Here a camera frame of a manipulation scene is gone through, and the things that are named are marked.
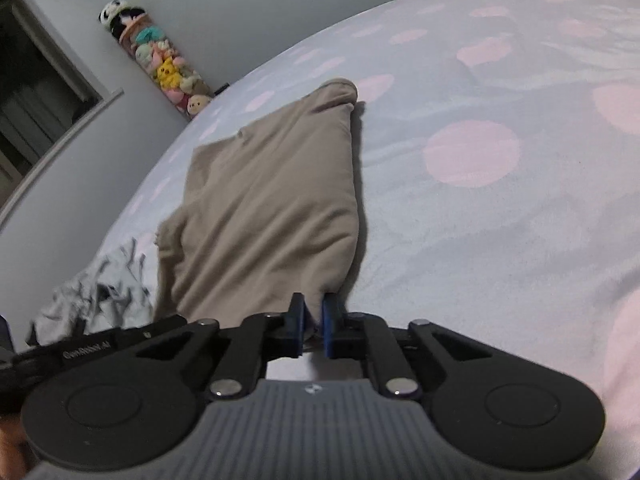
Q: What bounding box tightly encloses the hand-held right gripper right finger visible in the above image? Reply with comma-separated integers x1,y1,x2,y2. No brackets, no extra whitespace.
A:
321,292,493,401

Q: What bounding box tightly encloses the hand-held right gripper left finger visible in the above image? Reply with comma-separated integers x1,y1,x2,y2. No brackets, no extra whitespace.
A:
135,292,306,401

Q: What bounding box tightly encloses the beige long-sleeve shirt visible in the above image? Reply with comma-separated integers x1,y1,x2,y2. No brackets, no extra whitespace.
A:
154,77,361,333

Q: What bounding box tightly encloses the light blue garment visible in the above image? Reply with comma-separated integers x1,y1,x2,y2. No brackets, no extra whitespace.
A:
26,237,157,347

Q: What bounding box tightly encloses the white window sill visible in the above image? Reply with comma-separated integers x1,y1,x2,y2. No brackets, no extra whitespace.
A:
0,87,124,233

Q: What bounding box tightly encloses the dark framed window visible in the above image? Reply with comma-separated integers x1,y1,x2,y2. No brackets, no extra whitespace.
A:
0,0,103,196

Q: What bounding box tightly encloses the clear tube of plush toys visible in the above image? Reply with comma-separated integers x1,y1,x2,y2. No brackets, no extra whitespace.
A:
112,6,215,122

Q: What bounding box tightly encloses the panda plush toy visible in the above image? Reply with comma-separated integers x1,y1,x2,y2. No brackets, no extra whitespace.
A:
98,0,128,30

